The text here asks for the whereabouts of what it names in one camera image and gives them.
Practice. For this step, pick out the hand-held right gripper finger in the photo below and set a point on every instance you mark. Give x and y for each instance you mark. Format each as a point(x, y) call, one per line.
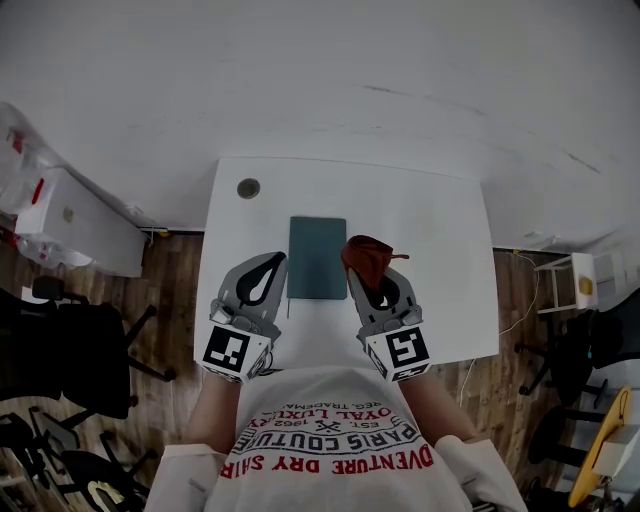
point(404, 292)
point(361, 300)

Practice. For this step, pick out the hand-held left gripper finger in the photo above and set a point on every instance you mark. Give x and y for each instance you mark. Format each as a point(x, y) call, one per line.
point(235, 274)
point(274, 295)

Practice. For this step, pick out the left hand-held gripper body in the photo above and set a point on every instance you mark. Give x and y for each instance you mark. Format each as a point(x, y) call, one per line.
point(235, 350)

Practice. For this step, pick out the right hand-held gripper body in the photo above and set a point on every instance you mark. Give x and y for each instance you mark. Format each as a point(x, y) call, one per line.
point(402, 350)

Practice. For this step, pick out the rust brown cloth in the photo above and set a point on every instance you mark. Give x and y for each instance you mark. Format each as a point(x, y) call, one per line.
point(364, 256)

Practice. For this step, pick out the teal notebook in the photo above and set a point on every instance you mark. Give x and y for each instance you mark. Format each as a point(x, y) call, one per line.
point(316, 257)

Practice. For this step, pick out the person's right forearm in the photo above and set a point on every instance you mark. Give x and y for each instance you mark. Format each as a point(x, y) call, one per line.
point(440, 407)

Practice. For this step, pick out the person's left forearm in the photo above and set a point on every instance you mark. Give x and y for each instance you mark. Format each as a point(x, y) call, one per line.
point(212, 415)

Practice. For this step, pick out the white printed t-shirt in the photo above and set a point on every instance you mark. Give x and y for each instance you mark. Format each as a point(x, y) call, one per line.
point(330, 450)

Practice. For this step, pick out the white cabinet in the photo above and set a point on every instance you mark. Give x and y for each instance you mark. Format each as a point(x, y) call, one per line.
point(85, 225)

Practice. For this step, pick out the black office chair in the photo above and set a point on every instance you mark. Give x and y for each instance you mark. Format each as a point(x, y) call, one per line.
point(595, 340)
point(60, 465)
point(75, 350)

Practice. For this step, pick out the white metal rack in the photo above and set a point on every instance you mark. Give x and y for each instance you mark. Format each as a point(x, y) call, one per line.
point(582, 280)

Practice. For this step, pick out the small yellow object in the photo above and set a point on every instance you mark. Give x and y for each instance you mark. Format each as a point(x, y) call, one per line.
point(586, 286)

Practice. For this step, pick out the clear plastic bag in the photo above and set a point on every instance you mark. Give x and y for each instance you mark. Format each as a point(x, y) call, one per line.
point(20, 160)
point(50, 252)

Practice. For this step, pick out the yellow board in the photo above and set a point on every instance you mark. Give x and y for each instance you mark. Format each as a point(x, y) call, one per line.
point(597, 450)

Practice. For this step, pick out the white box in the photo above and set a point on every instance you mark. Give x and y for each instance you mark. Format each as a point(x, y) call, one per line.
point(617, 450)

